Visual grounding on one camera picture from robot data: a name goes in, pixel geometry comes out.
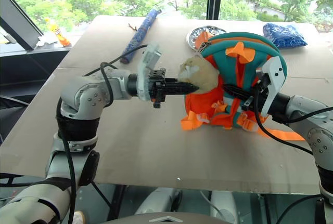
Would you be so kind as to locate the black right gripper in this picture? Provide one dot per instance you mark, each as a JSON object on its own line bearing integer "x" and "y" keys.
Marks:
{"x": 261, "y": 83}

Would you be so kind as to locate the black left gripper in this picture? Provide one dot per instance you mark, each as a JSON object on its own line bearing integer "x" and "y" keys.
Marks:
{"x": 157, "y": 86}

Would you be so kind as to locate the orange and teal backpack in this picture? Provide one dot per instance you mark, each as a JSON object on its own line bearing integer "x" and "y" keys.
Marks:
{"x": 234, "y": 78}

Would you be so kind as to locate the cream fuzzy soft object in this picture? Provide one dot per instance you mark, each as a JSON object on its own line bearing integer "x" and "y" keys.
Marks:
{"x": 200, "y": 74}

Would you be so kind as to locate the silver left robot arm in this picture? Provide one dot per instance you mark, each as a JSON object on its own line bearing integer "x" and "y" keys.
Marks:
{"x": 86, "y": 96}

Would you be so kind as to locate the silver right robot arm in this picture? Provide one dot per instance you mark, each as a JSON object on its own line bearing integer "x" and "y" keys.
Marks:
{"x": 307, "y": 115}

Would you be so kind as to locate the silver metal plate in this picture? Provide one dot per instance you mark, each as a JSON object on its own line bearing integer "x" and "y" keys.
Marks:
{"x": 197, "y": 37}

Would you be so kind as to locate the blue folded umbrella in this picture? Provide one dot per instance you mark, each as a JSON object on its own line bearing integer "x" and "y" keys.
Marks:
{"x": 139, "y": 37}

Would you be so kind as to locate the blue patterned bag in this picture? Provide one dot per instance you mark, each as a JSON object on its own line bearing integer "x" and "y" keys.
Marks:
{"x": 284, "y": 35}

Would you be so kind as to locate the small brown twig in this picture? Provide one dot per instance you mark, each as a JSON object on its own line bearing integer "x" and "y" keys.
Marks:
{"x": 133, "y": 27}

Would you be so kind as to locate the grey rounded robot leg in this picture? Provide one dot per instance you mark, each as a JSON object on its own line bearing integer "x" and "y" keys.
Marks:
{"x": 223, "y": 207}
{"x": 160, "y": 200}

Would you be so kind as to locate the orange plastic bottle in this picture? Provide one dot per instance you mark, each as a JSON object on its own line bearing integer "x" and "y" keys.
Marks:
{"x": 58, "y": 33}

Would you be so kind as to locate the white crumpled tissue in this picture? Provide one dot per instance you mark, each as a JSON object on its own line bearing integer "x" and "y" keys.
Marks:
{"x": 45, "y": 40}

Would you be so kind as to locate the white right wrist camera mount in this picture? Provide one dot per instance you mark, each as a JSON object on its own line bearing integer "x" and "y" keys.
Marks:
{"x": 273, "y": 78}

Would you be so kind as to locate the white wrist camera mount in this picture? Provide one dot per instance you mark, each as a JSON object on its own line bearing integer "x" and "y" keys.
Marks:
{"x": 273, "y": 78}
{"x": 149, "y": 65}

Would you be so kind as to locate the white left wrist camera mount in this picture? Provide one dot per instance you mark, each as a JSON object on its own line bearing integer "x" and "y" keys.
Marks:
{"x": 149, "y": 65}

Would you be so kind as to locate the black slanted window frame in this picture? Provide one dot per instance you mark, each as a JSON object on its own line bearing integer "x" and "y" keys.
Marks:
{"x": 18, "y": 18}

